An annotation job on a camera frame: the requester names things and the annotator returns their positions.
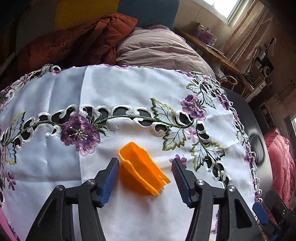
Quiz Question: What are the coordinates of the orange plastic piece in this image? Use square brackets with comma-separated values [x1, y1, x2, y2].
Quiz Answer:
[118, 142, 171, 197]

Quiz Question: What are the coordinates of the window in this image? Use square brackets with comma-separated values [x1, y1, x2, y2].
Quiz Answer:
[208, 0, 241, 24]

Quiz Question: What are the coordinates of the white metal hoop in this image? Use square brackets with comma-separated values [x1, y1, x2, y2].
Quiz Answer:
[222, 75, 238, 90]

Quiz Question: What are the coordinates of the embroidered floral tablecloth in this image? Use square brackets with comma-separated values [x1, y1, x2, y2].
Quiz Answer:
[0, 64, 263, 241]

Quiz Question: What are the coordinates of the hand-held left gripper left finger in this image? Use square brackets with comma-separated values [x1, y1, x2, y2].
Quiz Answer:
[25, 157, 121, 241]

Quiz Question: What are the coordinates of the black stereo speaker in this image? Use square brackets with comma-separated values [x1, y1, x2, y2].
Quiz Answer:
[252, 54, 274, 77]

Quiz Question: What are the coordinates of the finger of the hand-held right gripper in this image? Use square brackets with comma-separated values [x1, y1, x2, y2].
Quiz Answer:
[252, 202, 270, 226]

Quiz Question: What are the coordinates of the grey yellow blue headboard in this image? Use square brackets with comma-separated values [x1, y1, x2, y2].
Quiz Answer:
[14, 0, 181, 30]

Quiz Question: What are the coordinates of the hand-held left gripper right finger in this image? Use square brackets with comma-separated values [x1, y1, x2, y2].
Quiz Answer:
[171, 158, 264, 241]

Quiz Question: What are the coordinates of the pink blanket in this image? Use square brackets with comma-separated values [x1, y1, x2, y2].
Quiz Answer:
[264, 126, 296, 204]

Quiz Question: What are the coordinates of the wooden bedside desk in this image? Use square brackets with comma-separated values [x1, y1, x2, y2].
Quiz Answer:
[173, 27, 255, 91]

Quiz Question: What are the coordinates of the rust brown quilted jacket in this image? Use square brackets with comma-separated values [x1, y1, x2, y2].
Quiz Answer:
[0, 13, 138, 81]

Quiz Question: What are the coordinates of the purple box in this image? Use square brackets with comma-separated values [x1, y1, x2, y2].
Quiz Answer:
[196, 23, 218, 45]

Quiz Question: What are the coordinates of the pale pink duvet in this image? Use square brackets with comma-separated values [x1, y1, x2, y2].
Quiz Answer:
[116, 25, 215, 78]

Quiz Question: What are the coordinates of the pink-edged white box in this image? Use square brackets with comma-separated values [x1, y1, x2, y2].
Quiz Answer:
[0, 207, 20, 241]

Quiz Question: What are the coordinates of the beige curtain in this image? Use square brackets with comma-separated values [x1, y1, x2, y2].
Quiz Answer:
[220, 0, 275, 67]

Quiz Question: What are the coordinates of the white shelf unit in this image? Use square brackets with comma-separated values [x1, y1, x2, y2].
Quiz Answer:
[245, 76, 278, 121]

